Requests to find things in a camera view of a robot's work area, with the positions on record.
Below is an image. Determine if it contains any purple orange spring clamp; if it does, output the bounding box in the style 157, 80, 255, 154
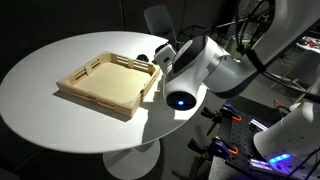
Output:
187, 136, 240, 162
200, 103, 243, 136

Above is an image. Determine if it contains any red wire loop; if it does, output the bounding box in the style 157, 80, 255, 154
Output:
273, 98, 293, 116

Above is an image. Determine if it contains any black perforated mounting board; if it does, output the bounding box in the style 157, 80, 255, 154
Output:
218, 94, 292, 168

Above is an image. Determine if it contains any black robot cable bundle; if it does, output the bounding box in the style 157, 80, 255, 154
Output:
229, 0, 320, 103

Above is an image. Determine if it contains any wooden slatted tray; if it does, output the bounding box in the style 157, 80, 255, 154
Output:
55, 50, 162, 119

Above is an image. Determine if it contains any wooden frame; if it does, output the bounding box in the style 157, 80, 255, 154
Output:
269, 71, 317, 101

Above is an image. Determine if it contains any small black round object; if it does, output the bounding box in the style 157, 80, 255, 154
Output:
136, 53, 150, 63

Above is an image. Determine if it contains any grey chair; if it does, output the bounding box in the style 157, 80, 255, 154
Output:
143, 4, 178, 44

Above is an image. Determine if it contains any silver metal block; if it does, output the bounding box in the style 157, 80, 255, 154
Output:
249, 118, 269, 133

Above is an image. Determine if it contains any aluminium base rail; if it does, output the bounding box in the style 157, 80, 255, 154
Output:
248, 157, 301, 178

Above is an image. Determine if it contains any black base cable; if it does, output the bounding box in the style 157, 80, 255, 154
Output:
283, 146, 320, 180

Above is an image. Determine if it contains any white table pedestal base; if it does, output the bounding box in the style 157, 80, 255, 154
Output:
102, 139, 162, 180

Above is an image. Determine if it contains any white round side table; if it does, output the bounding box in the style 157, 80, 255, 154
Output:
289, 34, 320, 86

